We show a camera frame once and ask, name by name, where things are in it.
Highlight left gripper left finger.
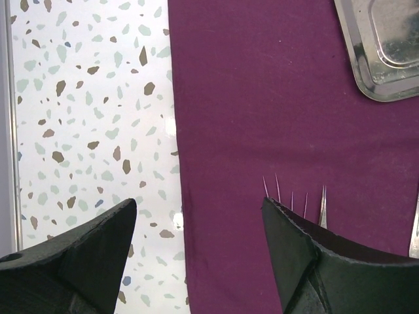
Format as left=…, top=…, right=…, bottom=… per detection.
left=1, top=199, right=137, bottom=313

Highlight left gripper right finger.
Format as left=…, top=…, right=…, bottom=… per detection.
left=262, top=198, right=418, bottom=313

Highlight wide steel tweezers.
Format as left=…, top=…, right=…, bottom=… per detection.
left=318, top=186, right=327, bottom=229

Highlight thin steel tweezers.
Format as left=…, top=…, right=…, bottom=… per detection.
left=263, top=173, right=282, bottom=203
left=291, top=191, right=308, bottom=219

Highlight purple surgical cloth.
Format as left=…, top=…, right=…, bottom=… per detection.
left=168, top=1, right=418, bottom=313

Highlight steel instrument tray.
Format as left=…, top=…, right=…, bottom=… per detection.
left=335, top=0, right=418, bottom=102

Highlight aluminium mounting rail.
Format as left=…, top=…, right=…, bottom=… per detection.
left=1, top=1, right=23, bottom=256

